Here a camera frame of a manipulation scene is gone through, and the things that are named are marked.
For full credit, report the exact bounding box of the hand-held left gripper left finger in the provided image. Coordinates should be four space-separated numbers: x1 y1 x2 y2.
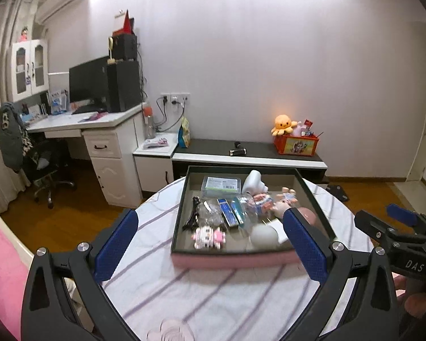
21 208 140 341

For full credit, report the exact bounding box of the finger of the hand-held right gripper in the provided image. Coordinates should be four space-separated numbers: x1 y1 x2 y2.
354 210 425 253
386 203 426 236

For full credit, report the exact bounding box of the black office chair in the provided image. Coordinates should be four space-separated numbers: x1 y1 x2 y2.
23 138 77 209

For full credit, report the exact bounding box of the clear plastic bag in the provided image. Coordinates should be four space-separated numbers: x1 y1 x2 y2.
197 201 222 226

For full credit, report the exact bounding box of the pink blanket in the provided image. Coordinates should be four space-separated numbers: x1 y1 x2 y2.
0 211 34 331

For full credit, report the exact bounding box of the person's right hand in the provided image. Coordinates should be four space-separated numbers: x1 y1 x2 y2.
391 273 426 315

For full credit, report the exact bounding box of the small black speaker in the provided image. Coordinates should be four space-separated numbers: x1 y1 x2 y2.
112 33 138 61

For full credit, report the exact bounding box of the white door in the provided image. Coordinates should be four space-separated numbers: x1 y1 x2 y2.
408 96 426 182

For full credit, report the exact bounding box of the black floor scale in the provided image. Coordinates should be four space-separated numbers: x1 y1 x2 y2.
327 184 350 201

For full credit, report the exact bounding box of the white round ball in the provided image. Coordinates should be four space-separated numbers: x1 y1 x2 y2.
251 224 279 247

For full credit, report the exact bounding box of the red and white toy box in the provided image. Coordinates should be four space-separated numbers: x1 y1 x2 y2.
252 192 274 217

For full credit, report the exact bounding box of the blue tube box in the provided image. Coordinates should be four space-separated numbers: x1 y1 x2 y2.
217 199 239 227

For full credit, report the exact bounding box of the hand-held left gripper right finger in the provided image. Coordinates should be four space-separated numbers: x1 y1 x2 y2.
283 207 400 341

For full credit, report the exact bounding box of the large black computer tower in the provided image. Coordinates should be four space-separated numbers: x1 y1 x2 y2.
106 60 143 112

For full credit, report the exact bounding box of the black and white TV stand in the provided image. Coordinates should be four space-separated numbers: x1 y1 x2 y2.
172 138 330 185

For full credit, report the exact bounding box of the clear box with green label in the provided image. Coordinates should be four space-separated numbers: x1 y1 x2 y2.
201 176 243 197

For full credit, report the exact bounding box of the dark tray with pink side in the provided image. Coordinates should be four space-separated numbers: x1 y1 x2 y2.
170 165 336 269

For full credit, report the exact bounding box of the pink and white block toy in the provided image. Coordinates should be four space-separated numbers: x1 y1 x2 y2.
192 225 226 250

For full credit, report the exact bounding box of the black cable bundle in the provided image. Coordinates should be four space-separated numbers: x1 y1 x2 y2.
183 197 201 231

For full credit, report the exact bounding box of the grey jacket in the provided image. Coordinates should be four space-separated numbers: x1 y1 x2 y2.
0 102 32 173

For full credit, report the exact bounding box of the yellow blue snack bag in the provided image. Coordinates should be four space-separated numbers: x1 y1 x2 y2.
177 117 192 149

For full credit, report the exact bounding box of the blue and white box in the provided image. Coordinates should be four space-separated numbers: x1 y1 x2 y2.
50 90 68 114

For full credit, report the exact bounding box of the pink pig doll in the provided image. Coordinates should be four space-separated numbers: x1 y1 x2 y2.
273 187 299 219

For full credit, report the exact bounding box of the white air conditioner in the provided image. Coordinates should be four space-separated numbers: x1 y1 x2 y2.
35 0 87 25

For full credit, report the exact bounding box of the white wall outlet strip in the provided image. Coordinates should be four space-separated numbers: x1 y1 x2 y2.
160 92 191 106

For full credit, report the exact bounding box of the white desk with drawers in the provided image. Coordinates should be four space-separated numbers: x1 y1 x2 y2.
25 103 148 208

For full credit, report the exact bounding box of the orange octopus plush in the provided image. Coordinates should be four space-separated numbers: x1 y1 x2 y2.
272 114 298 136

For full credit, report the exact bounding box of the white paper card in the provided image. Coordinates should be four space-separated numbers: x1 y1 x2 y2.
266 220 288 244

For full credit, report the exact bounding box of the white side cabinet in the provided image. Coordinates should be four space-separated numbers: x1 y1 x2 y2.
133 132 180 193

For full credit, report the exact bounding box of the red toy crate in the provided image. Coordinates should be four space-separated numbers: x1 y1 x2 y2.
274 133 321 157

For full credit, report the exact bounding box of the red triangular flag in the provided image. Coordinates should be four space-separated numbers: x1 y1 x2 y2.
114 9 135 36

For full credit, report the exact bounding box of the black computer monitor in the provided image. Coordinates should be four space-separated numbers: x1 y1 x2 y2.
68 56 109 109

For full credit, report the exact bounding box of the white glass-door cabinet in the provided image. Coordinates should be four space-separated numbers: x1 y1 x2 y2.
10 38 50 103

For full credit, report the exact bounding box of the clear bottle with orange cap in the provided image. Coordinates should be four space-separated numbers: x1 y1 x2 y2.
143 107 157 139

